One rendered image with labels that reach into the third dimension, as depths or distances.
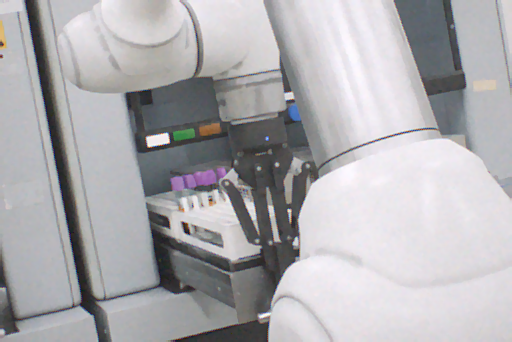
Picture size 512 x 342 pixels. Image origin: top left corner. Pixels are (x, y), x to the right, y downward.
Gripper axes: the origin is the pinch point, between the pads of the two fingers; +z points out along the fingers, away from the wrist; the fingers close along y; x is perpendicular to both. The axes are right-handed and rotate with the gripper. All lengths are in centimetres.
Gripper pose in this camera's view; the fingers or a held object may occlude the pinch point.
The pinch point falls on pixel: (281, 268)
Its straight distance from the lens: 154.3
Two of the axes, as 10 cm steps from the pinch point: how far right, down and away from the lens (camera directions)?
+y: -9.3, 1.9, -3.0
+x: 3.1, -0.1, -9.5
